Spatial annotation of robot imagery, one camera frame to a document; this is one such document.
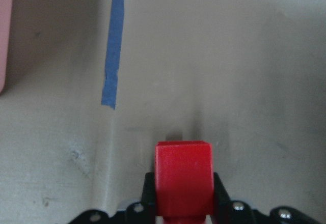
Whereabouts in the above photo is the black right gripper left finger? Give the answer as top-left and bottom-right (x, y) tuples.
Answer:
(141, 172), (156, 223)

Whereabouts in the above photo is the red toy block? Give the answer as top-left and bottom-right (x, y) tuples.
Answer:
(154, 141), (214, 223)

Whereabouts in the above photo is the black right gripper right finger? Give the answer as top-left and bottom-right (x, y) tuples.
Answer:
(211, 173), (231, 223)

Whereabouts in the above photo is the pink plastic box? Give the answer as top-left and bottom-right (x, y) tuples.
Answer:
(1, 0), (13, 92)

